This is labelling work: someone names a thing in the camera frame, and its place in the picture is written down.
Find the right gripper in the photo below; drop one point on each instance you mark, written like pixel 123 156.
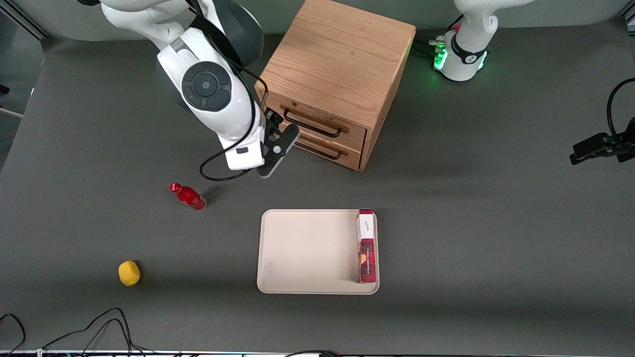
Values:
pixel 269 119

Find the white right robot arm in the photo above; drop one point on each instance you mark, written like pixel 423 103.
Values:
pixel 206 87

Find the wooden drawer cabinet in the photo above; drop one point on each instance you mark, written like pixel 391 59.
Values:
pixel 337 54

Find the red plastic bottle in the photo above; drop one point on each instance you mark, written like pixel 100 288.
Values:
pixel 188 197

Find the beige plastic tray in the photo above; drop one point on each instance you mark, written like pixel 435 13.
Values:
pixel 307 253

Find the red and white carton box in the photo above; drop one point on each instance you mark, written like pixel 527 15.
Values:
pixel 367 253

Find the yellow lemon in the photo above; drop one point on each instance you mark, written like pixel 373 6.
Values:
pixel 129 273

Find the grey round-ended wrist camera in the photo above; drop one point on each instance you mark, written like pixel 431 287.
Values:
pixel 278 151

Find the aluminium frame rail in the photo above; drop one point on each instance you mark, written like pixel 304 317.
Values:
pixel 25 20

